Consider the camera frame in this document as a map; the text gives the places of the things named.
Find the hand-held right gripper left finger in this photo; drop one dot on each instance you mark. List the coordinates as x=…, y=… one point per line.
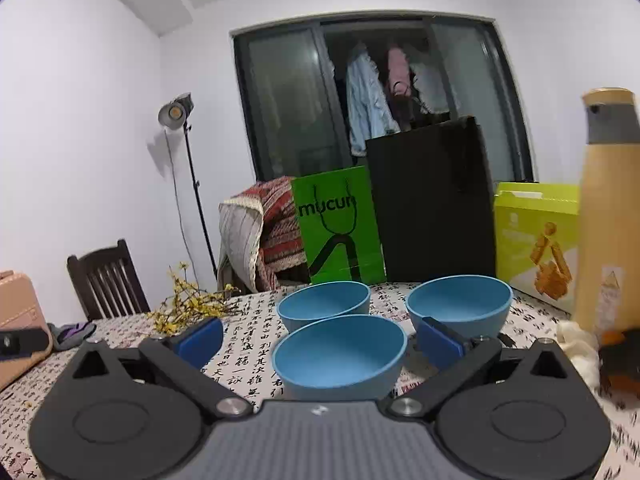
x=200, y=342

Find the white cloth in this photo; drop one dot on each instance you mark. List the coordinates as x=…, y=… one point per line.
x=577, y=350

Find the dark sliding glass door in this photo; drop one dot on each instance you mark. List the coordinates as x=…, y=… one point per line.
x=285, y=110

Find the hanging pink garment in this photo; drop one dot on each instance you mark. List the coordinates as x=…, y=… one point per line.
x=397, y=72

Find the studio light on stand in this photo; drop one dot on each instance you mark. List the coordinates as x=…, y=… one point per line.
x=172, y=112

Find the hanging white garment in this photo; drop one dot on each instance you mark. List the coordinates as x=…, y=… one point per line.
x=430, y=85

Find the calligraphy printed tablecloth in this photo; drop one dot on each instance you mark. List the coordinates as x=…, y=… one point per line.
x=245, y=350

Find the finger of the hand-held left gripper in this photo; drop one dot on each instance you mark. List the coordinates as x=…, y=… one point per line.
x=25, y=344

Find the green paper bag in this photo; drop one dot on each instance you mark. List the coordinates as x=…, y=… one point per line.
x=370, y=230

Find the red patterned blanket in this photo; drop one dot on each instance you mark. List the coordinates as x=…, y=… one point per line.
x=280, y=230

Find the pink suitcase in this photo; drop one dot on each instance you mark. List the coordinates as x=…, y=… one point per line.
x=20, y=305

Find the blue bowl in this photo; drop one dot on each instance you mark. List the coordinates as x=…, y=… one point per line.
x=340, y=355
x=325, y=305
x=460, y=305

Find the yellow bottle with grey cap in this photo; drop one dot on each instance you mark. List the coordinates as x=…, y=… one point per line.
x=605, y=210

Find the black and orange pouch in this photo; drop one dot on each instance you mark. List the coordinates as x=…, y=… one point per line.
x=620, y=360

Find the dark wooden chair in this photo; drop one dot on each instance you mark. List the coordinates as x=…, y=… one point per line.
x=107, y=280

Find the black paper bag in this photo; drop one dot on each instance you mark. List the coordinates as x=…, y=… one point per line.
x=430, y=210

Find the hanging blue shirt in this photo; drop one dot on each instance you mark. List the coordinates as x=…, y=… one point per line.
x=365, y=105

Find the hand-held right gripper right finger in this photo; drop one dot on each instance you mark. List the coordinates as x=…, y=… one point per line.
x=440, y=342

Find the grey quilted cloth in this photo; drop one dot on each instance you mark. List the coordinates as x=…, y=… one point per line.
x=240, y=240

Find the yellow-green snack box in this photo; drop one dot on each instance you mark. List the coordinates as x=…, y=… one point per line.
x=520, y=240

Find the yellow flower branch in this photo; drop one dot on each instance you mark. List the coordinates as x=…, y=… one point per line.
x=185, y=310

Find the purple grey cloth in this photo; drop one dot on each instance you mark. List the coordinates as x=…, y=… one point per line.
x=72, y=335

